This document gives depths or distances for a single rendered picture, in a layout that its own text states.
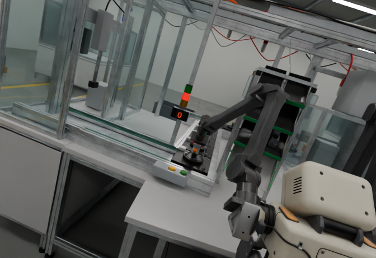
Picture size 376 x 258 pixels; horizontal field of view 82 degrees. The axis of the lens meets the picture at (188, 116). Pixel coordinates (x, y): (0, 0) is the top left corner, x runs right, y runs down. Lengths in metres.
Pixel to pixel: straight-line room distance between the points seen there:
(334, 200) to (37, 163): 1.58
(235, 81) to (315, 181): 11.34
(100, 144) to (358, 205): 1.26
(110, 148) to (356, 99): 1.92
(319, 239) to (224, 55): 11.42
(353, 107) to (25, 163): 2.47
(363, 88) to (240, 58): 10.03
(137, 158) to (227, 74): 10.76
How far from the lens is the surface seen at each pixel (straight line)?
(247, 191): 0.73
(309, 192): 0.71
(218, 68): 11.86
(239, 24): 2.42
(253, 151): 0.81
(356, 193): 0.79
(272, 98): 0.91
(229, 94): 11.98
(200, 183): 1.32
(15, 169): 1.86
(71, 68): 1.45
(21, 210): 1.98
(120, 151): 1.40
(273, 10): 1.95
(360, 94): 2.24
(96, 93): 2.25
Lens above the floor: 1.54
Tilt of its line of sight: 13 degrees down
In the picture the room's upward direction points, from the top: 18 degrees clockwise
